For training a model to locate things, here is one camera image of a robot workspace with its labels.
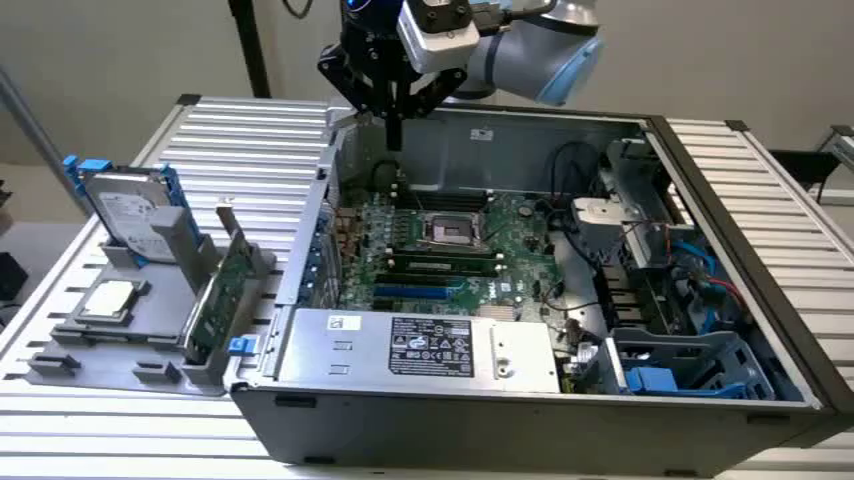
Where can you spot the grey plastic fan bracket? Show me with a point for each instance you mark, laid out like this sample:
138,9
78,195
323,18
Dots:
596,217

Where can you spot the small silver heatsink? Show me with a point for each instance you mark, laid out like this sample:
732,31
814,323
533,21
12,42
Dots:
497,313

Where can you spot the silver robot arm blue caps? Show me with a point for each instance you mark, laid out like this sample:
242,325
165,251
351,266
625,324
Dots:
527,60

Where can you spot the black RAM slots bank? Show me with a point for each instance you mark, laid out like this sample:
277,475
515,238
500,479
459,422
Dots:
449,200

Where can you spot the black vertical post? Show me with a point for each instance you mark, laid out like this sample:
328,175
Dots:
249,45

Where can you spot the silver power supply unit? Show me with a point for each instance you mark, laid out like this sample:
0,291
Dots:
373,350

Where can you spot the open black PC case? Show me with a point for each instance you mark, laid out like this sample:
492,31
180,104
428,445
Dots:
467,430

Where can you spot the green GPU card metal bracket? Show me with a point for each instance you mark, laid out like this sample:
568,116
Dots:
222,295

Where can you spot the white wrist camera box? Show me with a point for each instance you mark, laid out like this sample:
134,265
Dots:
436,35

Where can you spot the grey parts rack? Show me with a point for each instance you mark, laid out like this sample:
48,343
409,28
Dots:
160,360

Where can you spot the white sticker on case wall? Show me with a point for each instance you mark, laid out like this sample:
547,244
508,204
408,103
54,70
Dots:
480,134

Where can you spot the black expansion slot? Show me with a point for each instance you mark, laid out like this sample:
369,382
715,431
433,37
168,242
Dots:
420,280

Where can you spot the silver CPU chip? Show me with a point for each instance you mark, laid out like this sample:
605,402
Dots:
109,300

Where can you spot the installed RAM stick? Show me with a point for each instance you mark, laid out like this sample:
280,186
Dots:
443,264

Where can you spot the green motherboard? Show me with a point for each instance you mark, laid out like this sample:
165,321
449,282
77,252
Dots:
513,265

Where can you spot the metal drive cage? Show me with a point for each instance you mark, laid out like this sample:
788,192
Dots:
643,200

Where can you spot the blue expansion slot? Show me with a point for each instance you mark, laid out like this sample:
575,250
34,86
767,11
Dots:
416,292

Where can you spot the metal CPU socket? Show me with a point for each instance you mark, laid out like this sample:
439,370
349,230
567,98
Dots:
449,231

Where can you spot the blue disk carrier frame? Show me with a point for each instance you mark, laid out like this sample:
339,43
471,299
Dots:
180,200

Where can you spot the blue case latch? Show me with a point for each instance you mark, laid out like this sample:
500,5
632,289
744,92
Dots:
241,346

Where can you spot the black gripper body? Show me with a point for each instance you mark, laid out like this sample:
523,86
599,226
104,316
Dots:
373,45

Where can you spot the black box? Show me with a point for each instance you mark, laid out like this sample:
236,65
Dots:
9,277

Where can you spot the grey-blue disk bay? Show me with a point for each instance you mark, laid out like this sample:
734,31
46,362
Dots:
687,360

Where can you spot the grey metal frame leg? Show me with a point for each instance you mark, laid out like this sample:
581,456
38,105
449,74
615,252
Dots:
29,115

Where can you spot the silver hard disk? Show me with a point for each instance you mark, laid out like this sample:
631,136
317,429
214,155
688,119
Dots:
129,215

